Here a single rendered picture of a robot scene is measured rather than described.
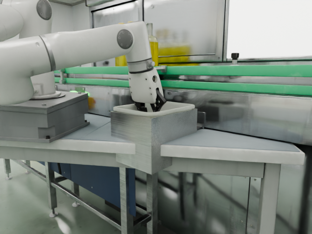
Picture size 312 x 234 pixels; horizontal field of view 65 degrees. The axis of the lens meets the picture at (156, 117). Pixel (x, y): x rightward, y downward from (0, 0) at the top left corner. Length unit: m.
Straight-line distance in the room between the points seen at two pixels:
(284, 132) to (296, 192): 0.34
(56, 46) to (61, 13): 7.04
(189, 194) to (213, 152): 0.63
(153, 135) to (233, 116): 0.29
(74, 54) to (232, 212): 0.91
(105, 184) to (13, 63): 0.80
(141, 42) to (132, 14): 0.72
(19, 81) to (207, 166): 0.53
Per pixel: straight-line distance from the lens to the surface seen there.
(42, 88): 0.87
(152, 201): 1.27
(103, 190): 1.28
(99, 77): 1.14
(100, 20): 1.64
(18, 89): 0.64
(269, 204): 0.81
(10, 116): 0.81
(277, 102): 0.77
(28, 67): 0.61
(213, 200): 1.22
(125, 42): 0.63
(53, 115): 0.77
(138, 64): 0.71
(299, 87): 0.77
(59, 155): 0.87
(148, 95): 0.73
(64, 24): 7.64
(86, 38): 0.60
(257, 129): 0.80
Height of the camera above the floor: 0.95
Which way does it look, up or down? 11 degrees down
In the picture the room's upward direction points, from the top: straight up
